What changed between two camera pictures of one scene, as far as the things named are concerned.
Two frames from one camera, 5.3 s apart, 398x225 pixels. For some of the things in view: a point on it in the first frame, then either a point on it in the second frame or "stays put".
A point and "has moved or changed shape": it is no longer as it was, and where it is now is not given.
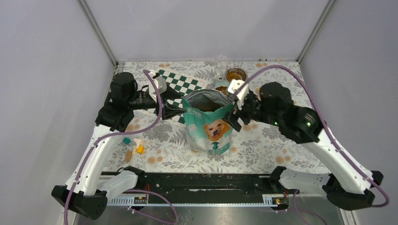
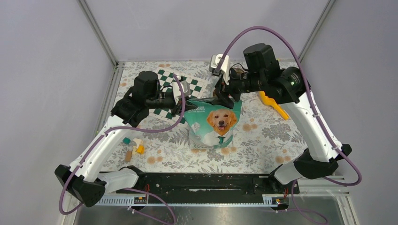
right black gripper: x=232 y=118 → x=221 y=100
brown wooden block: x=128 y=156 stays put
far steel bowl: x=235 y=73 stays put
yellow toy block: x=141 y=149 stays put
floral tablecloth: x=156 y=146 stays put
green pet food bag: x=206 y=131 has moved or changed shape
